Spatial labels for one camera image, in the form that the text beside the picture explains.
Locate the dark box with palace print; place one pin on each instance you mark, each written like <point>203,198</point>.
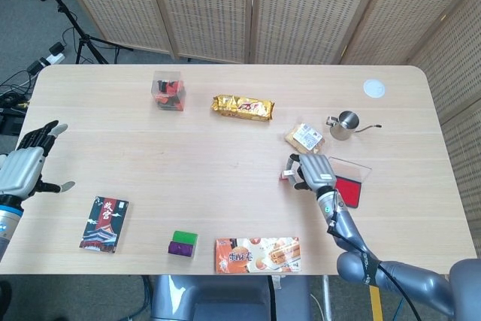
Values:
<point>103,225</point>

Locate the clear box of red-black items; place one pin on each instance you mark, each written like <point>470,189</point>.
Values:
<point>169,91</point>

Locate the grey robot torso base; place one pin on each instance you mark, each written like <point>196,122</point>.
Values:
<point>225,298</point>

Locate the gold foil snack package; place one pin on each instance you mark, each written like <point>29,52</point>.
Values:
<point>242,107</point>

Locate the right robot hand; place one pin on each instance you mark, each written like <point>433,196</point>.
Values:
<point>319,170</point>

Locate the woven folding screen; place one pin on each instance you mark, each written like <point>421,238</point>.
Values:
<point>210,5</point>

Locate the metal table leg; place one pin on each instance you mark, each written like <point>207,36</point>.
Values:
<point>326,294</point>

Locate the black tripod stand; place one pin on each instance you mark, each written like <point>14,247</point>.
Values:
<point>83,37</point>

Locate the green and purple toy block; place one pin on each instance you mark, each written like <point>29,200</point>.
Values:
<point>182,244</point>

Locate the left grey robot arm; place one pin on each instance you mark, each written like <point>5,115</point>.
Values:
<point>9,223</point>

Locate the red ink pad clear lid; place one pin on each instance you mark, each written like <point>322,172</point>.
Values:
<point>349,189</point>

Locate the steel long-spout pot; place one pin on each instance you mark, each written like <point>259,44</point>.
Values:
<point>345,125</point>

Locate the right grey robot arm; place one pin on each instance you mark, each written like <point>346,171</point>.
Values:
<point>394,279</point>

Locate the white round table grommet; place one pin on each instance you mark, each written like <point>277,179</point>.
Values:
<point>374,88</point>

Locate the white power strip with plugs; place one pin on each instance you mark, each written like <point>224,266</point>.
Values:
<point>52,58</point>

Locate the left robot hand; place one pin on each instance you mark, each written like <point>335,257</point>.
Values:
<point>20,170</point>

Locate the clear bag of biscuits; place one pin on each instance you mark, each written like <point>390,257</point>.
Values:
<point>305,140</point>

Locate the orange egg roll snack package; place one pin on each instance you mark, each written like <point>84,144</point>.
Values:
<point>257,255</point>

